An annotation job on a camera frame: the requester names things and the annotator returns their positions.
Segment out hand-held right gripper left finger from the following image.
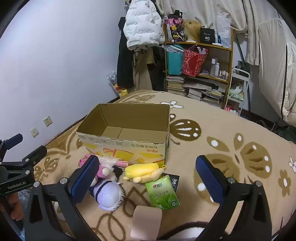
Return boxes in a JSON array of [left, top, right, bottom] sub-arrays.
[[23, 155, 102, 241]]

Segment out yellow plush toy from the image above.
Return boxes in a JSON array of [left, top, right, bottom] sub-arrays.
[[122, 163, 167, 184]]

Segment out green and white plush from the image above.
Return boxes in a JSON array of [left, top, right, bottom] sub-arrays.
[[229, 84, 245, 100]]

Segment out black flat packet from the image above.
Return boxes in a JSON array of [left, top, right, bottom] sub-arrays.
[[159, 173, 180, 194]]

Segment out beige floral printed blanket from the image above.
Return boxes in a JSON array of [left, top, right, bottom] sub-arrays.
[[22, 90, 296, 241]]

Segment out green tissue packet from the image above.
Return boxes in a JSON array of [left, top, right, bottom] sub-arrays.
[[145, 175, 180, 211]]

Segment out white puffer jacket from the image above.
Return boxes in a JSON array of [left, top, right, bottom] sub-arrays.
[[123, 0, 165, 51]]

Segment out beige hanging sheet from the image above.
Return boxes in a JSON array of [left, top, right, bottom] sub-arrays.
[[155, 0, 281, 67]]

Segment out black hanging coat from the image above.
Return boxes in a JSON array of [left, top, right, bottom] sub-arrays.
[[116, 17, 136, 90]]

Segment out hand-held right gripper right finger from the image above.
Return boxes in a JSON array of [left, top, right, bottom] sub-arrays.
[[195, 155, 273, 241]]

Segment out white fabric cover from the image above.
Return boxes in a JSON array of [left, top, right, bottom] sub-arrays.
[[258, 19, 296, 128]]

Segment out pink wrapped roll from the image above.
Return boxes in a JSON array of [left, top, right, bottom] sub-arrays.
[[84, 153, 129, 168]]

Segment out white plastic bag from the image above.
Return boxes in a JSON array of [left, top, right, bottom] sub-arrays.
[[216, 15, 232, 48]]

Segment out blonde wig on mannequin head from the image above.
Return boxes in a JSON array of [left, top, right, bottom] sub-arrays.
[[181, 20, 204, 43]]

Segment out red patterned bag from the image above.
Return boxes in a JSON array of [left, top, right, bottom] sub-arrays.
[[182, 45, 208, 77]]

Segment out cardboard box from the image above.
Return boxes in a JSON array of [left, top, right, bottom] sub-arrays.
[[76, 103, 171, 165]]

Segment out crumpled translucent plastic wrap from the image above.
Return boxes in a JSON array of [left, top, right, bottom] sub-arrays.
[[99, 156, 121, 167]]

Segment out person's left hand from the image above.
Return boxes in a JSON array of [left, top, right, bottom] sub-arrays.
[[6, 193, 25, 221]]

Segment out black box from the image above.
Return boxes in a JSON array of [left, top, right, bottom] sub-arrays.
[[199, 28, 216, 44]]

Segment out white rolling cart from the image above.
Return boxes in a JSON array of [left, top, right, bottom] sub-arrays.
[[223, 68, 251, 116]]

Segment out person's lilac fuzzy clothing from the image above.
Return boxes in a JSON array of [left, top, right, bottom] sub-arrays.
[[16, 189, 32, 202]]

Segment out beige hanging coat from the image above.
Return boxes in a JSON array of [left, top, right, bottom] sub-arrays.
[[133, 47, 155, 92]]

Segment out purple-haired plush doll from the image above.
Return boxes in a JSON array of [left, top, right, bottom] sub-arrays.
[[89, 179, 125, 212]]

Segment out dark broom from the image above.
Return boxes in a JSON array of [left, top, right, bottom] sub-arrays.
[[235, 35, 251, 78]]

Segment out pink and black patterned bag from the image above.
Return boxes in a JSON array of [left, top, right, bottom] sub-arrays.
[[165, 10, 185, 43]]

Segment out pink plush toy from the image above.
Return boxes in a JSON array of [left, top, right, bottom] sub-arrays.
[[79, 158, 111, 184]]

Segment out black and white fuzzy cloth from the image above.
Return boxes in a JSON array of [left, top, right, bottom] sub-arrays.
[[158, 221, 210, 241]]

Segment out teal bag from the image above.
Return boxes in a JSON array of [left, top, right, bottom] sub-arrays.
[[166, 49, 184, 76]]

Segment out pile of magazines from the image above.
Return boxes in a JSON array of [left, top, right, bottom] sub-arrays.
[[184, 77, 228, 93]]

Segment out yellow and red bag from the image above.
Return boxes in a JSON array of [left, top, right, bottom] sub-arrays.
[[113, 84, 129, 99]]

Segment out dark hanging garment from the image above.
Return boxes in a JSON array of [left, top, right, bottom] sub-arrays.
[[148, 46, 167, 92]]

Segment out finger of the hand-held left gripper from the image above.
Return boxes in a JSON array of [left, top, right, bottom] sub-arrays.
[[0, 133, 24, 161], [0, 146, 48, 171]]

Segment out wooden shelf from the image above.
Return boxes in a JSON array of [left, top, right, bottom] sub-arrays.
[[163, 22, 234, 110]]

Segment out stack of thin books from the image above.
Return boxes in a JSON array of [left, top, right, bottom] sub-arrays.
[[187, 88, 224, 108]]

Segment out blue and white printed bag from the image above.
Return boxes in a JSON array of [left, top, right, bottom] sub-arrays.
[[107, 70, 117, 87]]

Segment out beige soft pad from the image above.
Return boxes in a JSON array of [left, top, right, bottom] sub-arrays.
[[130, 205, 163, 240]]

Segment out white and black plush toy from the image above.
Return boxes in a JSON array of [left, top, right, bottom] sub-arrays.
[[102, 165, 125, 183]]

